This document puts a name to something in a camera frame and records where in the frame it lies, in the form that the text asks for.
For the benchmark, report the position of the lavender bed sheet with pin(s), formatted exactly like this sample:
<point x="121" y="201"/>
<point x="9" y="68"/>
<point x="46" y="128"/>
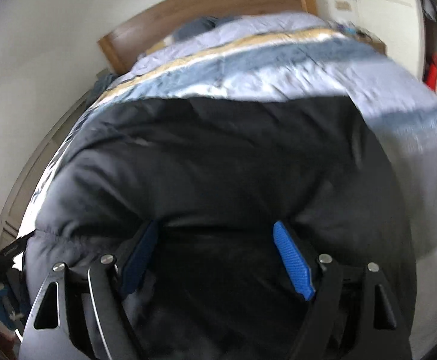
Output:
<point x="226" y="32"/>

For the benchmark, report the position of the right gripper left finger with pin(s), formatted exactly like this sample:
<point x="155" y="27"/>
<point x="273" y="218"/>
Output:
<point x="56" y="327"/>

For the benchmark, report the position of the grey blue pillow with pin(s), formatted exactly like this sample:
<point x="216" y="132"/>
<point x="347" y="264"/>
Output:
<point x="191" y="29"/>

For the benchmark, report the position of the white wardrobe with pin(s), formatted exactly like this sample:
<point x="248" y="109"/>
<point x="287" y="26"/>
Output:
<point x="408" y="29"/>

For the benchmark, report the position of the wooden nightstand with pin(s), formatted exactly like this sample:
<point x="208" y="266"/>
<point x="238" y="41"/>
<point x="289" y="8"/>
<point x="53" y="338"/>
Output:
<point x="372" y="41"/>

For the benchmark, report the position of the beige wall socket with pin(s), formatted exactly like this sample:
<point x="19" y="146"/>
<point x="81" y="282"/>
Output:
<point x="341" y="5"/>

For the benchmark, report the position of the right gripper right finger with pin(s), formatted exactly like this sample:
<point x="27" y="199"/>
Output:
<point x="352" y="313"/>

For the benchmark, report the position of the black puffer jacket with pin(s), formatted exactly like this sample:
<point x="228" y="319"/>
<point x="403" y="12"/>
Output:
<point x="232" y="300"/>

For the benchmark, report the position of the dark blue cloth pile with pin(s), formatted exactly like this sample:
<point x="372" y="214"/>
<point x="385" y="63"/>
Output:
<point x="103" y="81"/>

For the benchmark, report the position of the striped duvet cover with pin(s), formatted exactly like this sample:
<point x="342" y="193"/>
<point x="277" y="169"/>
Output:
<point x="278" y="71"/>

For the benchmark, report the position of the wooden headboard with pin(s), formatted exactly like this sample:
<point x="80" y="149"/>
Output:
<point x="123" y="45"/>

